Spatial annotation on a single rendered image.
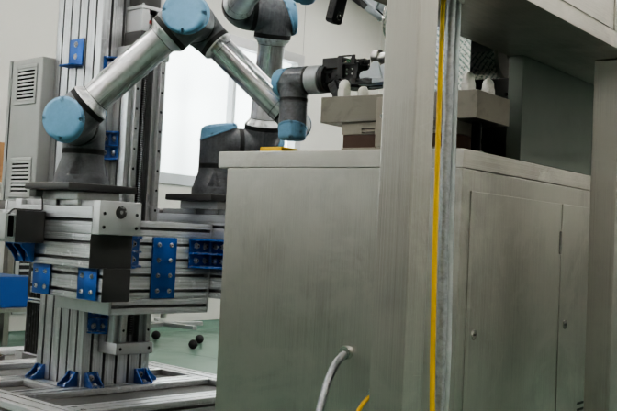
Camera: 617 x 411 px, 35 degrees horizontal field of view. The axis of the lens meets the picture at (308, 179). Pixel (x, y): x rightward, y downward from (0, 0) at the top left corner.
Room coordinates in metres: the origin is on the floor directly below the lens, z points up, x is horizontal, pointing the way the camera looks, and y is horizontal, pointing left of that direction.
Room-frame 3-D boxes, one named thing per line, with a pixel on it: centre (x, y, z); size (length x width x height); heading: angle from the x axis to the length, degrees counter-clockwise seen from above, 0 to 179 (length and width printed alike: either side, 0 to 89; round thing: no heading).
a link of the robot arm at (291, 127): (2.60, 0.05, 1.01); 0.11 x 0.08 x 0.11; 175
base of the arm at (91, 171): (2.76, 0.63, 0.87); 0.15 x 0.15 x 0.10
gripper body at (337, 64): (2.49, -0.08, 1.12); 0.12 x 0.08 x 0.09; 54
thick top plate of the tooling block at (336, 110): (2.23, -0.23, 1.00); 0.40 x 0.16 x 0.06; 54
